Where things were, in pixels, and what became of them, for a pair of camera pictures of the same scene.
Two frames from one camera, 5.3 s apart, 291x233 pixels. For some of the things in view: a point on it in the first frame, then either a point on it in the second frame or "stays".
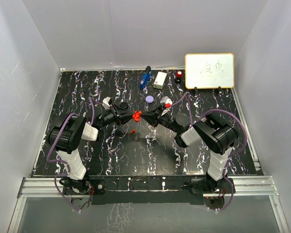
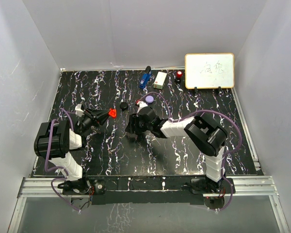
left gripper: [121, 115] -> [100, 116]
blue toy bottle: [146, 77] stays
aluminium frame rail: [42, 187] stays
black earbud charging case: [123, 105] stays
